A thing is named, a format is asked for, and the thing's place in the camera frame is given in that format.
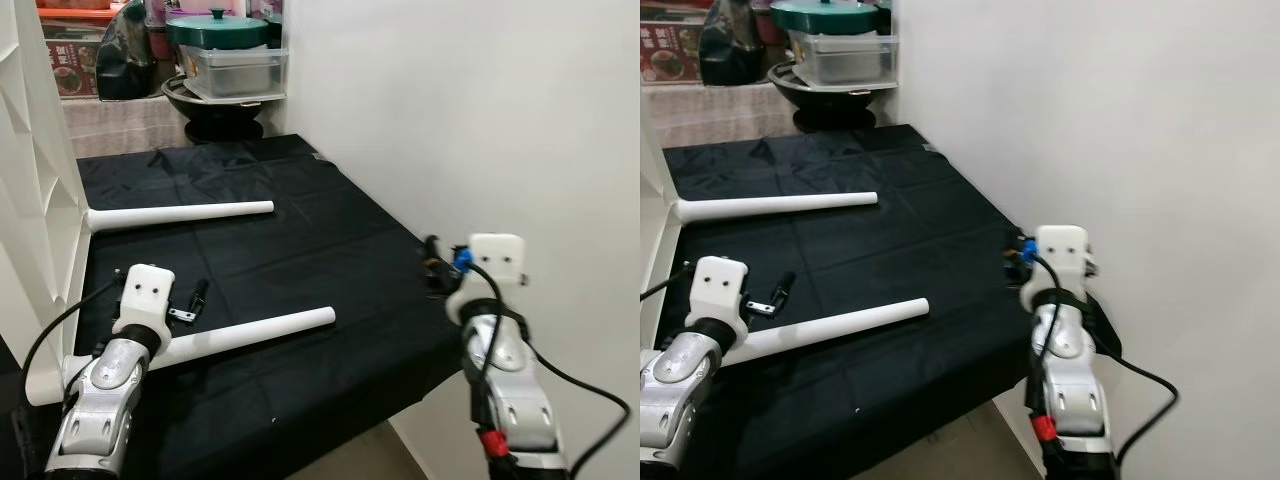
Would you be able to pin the orange-lidded storage box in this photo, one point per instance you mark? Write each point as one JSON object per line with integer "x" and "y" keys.
{"x": 70, "y": 55}
{"x": 670, "y": 50}

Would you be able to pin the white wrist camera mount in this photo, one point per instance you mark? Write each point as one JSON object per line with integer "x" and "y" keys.
{"x": 495, "y": 265}
{"x": 720, "y": 290}
{"x": 145, "y": 295}
{"x": 1062, "y": 255}

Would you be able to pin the white plastic table top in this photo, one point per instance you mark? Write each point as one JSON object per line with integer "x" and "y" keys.
{"x": 660, "y": 220}
{"x": 40, "y": 180}

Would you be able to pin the green pot with lid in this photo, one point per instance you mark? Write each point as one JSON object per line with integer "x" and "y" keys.
{"x": 220, "y": 30}
{"x": 830, "y": 15}

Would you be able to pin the black glossy bag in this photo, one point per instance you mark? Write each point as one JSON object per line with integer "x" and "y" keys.
{"x": 735, "y": 45}
{"x": 125, "y": 60}

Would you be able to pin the black floor cloth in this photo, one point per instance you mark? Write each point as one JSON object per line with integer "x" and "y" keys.
{"x": 300, "y": 260}
{"x": 900, "y": 260}

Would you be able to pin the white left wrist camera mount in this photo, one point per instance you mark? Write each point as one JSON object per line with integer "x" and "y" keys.
{"x": 720, "y": 290}
{"x": 145, "y": 295}

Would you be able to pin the black wok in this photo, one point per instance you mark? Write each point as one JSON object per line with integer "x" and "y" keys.
{"x": 835, "y": 105}
{"x": 225, "y": 115}

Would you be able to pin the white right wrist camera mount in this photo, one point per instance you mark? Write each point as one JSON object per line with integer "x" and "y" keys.
{"x": 1062, "y": 255}
{"x": 495, "y": 265}

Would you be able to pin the beige cloth-covered stand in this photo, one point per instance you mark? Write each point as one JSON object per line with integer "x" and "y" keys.
{"x": 720, "y": 115}
{"x": 120, "y": 125}

